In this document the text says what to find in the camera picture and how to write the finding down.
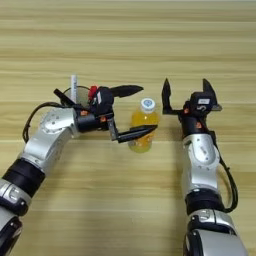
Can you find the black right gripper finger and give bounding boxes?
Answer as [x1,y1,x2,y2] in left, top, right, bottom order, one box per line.
[202,78,219,107]
[161,78,184,116]

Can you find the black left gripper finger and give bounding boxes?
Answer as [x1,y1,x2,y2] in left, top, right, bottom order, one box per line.
[109,84,145,99]
[107,116,159,144]

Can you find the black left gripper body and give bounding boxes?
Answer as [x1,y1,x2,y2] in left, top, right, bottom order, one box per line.
[76,109,117,134]

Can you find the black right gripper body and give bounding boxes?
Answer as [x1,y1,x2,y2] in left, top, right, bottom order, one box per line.
[179,104,223,138]

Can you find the orange juice bottle white cap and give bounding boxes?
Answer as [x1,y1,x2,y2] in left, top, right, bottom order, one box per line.
[128,97,160,154]

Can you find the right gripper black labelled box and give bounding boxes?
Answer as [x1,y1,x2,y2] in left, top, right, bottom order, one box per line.
[189,91,215,117]

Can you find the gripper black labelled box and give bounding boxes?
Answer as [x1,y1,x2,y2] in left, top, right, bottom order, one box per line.
[189,91,215,117]
[89,85,115,116]

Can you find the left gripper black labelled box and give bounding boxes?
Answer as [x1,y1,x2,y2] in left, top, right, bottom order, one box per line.
[89,85,115,116]

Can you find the black mesh pen cup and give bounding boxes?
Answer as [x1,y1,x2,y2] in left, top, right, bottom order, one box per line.
[63,85,93,110]

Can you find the red capped marker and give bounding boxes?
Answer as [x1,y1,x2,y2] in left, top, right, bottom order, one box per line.
[87,85,99,102]

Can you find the white pen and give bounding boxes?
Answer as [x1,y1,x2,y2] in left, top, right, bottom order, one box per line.
[70,74,79,104]

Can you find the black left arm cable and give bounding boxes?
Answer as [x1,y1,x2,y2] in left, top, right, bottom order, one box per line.
[22,101,69,144]

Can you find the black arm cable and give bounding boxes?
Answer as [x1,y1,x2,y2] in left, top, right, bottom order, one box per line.
[212,132,240,214]
[22,101,69,144]

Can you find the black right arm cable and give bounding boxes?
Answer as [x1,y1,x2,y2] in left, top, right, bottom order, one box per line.
[212,132,240,214]

